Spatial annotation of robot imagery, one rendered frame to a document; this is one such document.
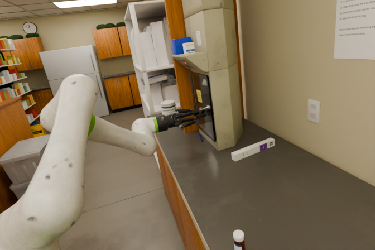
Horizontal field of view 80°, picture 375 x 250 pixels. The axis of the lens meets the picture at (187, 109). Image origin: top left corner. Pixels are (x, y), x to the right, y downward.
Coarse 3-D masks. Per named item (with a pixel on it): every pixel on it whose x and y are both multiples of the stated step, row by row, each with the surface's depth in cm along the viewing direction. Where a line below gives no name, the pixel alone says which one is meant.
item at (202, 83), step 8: (192, 72) 142; (192, 80) 146; (200, 80) 130; (208, 80) 119; (200, 88) 133; (208, 88) 120; (208, 96) 123; (200, 104) 140; (208, 104) 126; (208, 112) 129; (200, 120) 147; (208, 120) 132; (200, 128) 151; (208, 128) 135; (208, 136) 139
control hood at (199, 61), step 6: (180, 54) 131; (192, 54) 116; (198, 54) 113; (204, 54) 114; (186, 60) 119; (192, 60) 113; (198, 60) 114; (204, 60) 115; (198, 66) 115; (204, 66) 116
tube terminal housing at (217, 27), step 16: (192, 16) 124; (208, 16) 110; (224, 16) 114; (192, 32) 129; (208, 32) 112; (224, 32) 115; (208, 48) 114; (224, 48) 117; (208, 64) 117; (224, 64) 119; (224, 80) 121; (224, 96) 124; (240, 96) 142; (224, 112) 126; (240, 112) 143; (224, 128) 129; (240, 128) 144; (224, 144) 131
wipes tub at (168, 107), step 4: (168, 100) 202; (172, 100) 200; (164, 104) 193; (168, 104) 193; (172, 104) 195; (164, 108) 195; (168, 108) 194; (172, 108) 195; (164, 112) 196; (168, 112) 195; (172, 112) 196
